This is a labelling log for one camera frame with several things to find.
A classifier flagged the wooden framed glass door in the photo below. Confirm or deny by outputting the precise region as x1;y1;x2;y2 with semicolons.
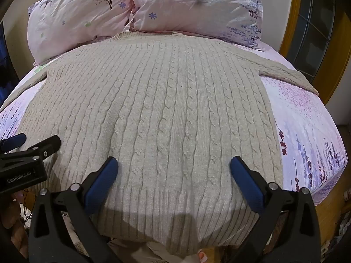
278;0;351;105

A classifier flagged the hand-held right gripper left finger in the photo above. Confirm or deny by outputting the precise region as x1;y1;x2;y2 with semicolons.
29;156;120;263

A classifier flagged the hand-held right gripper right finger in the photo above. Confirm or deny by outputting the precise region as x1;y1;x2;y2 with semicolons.
229;156;322;263

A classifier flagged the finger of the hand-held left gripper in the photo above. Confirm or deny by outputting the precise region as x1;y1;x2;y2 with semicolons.
0;133;27;152
0;135;61;162

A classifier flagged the beige cable-knit sweater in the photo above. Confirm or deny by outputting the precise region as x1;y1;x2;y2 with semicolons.
0;32;320;259

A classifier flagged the pink floral pillow with tree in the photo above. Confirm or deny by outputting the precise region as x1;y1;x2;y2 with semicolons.
27;0;135;64

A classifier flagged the person's left hand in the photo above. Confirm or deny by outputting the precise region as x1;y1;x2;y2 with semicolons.
0;193;29;252

